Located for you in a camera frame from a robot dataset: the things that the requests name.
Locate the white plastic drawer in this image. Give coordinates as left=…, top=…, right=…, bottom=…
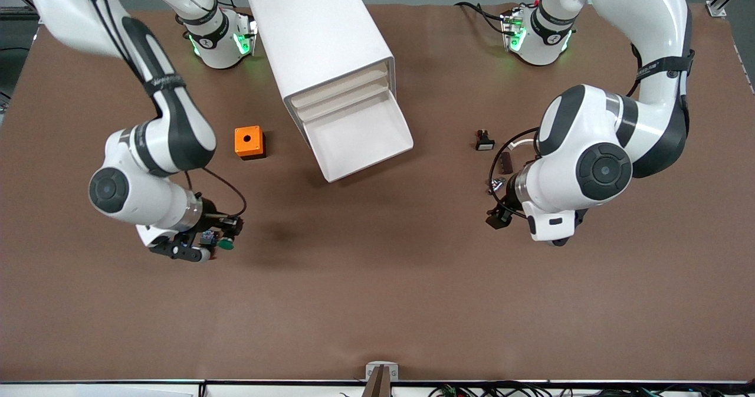
left=295, top=81, right=391, bottom=123
left=302, top=90, right=415, bottom=183
left=290, top=67, right=389, bottom=110

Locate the white drawer cabinet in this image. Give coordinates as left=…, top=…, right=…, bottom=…
left=247, top=0, right=399, bottom=150

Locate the brown pole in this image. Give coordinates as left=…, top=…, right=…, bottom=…
left=361, top=366, right=393, bottom=397

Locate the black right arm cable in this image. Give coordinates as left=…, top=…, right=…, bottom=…
left=77, top=0, right=247, bottom=218

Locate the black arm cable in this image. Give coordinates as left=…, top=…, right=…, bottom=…
left=77, top=0, right=247, bottom=218
left=487, top=127, right=541, bottom=219

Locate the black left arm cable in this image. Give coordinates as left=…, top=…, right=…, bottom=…
left=487, top=127, right=541, bottom=219

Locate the orange push-button enclosure box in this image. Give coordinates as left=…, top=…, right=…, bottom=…
left=234, top=126, right=267, bottom=160

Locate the tangled black cable bundle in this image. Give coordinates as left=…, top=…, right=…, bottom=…
left=428, top=381, right=755, bottom=397

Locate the grey metal bracket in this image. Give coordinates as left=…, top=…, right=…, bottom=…
left=365, top=360, right=400, bottom=383

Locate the white aluminium frame rail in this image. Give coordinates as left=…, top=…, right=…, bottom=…
left=0, top=379, right=755, bottom=397

